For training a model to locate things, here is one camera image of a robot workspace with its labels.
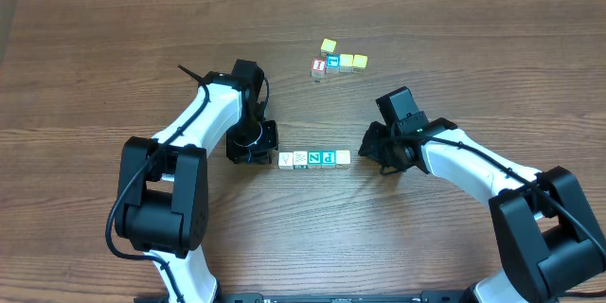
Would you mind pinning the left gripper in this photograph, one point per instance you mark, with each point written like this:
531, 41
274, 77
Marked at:
256, 152

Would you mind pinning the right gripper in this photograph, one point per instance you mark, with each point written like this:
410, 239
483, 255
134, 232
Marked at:
371, 144

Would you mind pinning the plain white wooden block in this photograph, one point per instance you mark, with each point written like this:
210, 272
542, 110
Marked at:
286, 160

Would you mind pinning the white patterned block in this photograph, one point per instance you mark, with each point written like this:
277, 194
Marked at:
300, 160

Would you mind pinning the green Z block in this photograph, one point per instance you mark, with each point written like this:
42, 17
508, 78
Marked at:
314, 160

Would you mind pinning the blue P block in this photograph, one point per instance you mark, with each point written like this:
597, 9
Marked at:
328, 159

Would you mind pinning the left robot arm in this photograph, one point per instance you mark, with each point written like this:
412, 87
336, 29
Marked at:
161, 209

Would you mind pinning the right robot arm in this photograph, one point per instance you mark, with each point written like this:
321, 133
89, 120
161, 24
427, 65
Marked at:
548, 237

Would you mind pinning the yellow block right row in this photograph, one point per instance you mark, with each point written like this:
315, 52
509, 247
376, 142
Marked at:
359, 63

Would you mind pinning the yellow block row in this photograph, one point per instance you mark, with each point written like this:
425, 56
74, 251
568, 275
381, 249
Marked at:
359, 63
346, 63

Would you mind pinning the yellow block middle row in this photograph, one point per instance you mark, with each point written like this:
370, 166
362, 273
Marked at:
346, 63

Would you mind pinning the red letter block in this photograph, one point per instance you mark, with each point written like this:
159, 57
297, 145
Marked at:
318, 69

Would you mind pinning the blue letter block in row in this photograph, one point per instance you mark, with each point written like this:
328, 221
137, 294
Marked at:
332, 64

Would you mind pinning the yellow block top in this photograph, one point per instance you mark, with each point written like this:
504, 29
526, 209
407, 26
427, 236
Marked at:
327, 47

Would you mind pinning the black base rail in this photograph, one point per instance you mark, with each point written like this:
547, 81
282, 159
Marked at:
455, 296

